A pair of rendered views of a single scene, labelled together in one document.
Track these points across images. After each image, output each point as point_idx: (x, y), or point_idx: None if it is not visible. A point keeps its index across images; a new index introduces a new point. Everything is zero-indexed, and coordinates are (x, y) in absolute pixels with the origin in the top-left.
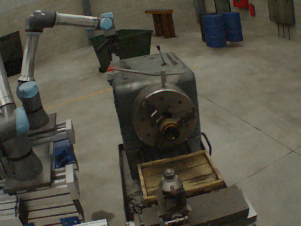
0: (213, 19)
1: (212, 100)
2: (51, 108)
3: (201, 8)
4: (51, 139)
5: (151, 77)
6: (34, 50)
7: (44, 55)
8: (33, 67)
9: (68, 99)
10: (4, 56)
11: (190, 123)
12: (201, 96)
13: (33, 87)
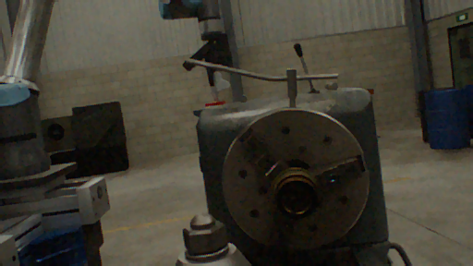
0: (445, 96)
1: (435, 230)
2: (154, 224)
3: (426, 89)
4: (39, 208)
5: (275, 102)
6: (36, 26)
7: (165, 151)
8: (34, 62)
9: (187, 213)
10: (89, 139)
11: (353, 195)
12: (413, 223)
13: (12, 88)
